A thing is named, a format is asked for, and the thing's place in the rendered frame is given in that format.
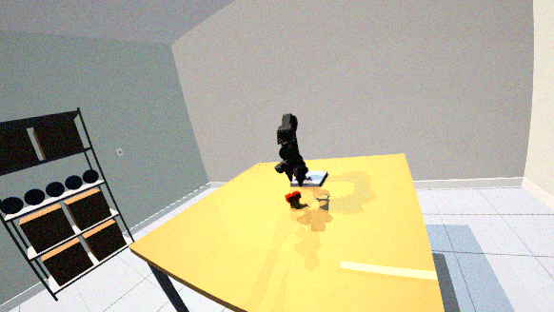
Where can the red cube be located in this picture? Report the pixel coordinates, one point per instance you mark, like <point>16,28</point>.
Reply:
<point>290,198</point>
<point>297,195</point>

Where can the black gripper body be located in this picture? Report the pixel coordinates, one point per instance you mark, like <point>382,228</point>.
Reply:
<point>296,169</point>

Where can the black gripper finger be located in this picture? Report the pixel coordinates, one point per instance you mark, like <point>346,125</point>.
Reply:
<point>289,174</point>
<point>300,179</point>

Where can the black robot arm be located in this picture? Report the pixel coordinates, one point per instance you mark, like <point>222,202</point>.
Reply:
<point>286,136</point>

